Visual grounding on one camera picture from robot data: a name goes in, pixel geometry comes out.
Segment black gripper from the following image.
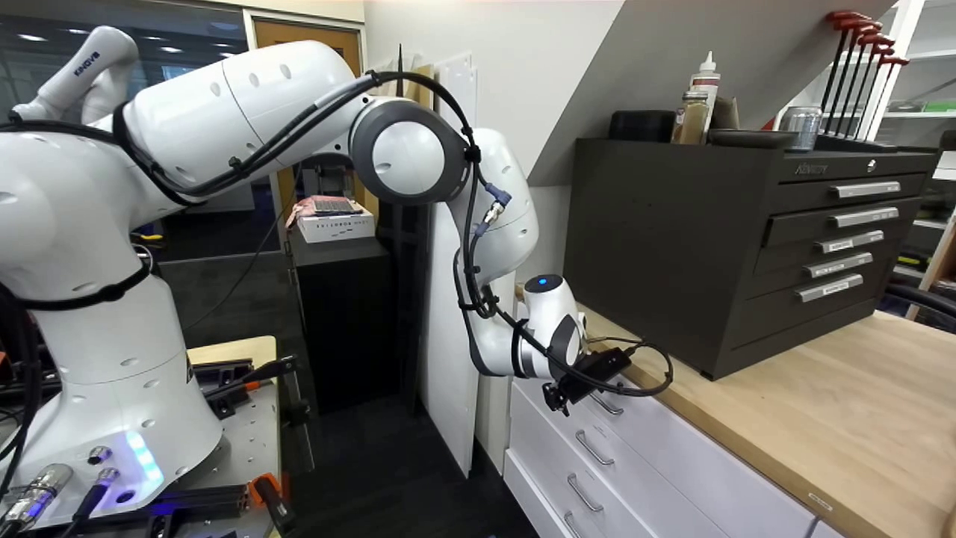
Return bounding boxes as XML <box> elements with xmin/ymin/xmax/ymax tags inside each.
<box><xmin>541</xmin><ymin>346</ymin><xmax>629</xmax><ymax>406</ymax></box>

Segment white topmost cabinet drawer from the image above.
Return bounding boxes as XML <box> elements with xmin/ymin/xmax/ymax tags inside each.
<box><xmin>511</xmin><ymin>381</ymin><xmax>843</xmax><ymax>538</ymax></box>

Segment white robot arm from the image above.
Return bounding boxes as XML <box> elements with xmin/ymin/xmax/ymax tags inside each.
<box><xmin>0</xmin><ymin>27</ymin><xmax>583</xmax><ymax>494</ymax></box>

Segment white leaning board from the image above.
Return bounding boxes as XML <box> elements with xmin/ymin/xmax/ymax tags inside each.
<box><xmin>417</xmin><ymin>207</ymin><xmax>478</xmax><ymax>476</ymax></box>

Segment black metal tool chest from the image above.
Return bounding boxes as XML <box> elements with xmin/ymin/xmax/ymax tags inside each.
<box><xmin>565</xmin><ymin>142</ymin><xmax>938</xmax><ymax>381</ymax></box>

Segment brown glue bottle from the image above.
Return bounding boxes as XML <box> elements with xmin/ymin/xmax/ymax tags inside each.
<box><xmin>672</xmin><ymin>89</ymin><xmax>708</xmax><ymax>146</ymax></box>

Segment white cabinet with wood top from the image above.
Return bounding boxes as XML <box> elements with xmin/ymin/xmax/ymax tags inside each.
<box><xmin>474</xmin><ymin>303</ymin><xmax>956</xmax><ymax>538</ymax></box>

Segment pink white box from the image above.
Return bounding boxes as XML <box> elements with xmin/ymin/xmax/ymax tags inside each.
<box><xmin>287</xmin><ymin>194</ymin><xmax>372</xmax><ymax>245</ymax></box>

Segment white glue bottle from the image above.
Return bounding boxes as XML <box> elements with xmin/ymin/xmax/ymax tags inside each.
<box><xmin>690</xmin><ymin>54</ymin><xmax>719</xmax><ymax>121</ymax></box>

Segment metal can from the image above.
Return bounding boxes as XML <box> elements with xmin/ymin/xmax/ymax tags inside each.
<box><xmin>781</xmin><ymin>104</ymin><xmax>819</xmax><ymax>152</ymax></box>

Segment black pedestal cabinet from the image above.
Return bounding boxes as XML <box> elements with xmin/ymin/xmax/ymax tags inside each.
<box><xmin>290</xmin><ymin>236</ymin><xmax>408</xmax><ymax>414</ymax></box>

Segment orange handled tool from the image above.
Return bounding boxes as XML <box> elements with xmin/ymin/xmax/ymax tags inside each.
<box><xmin>251</xmin><ymin>476</ymin><xmax>296</xmax><ymax>533</ymax></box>

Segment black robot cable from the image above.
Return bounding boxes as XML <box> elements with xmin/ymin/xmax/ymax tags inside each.
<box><xmin>108</xmin><ymin>67</ymin><xmax>675</xmax><ymax>402</ymax></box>

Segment red handled clamps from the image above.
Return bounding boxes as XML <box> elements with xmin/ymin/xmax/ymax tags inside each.
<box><xmin>819</xmin><ymin>10</ymin><xmax>905</xmax><ymax>142</ymax></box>

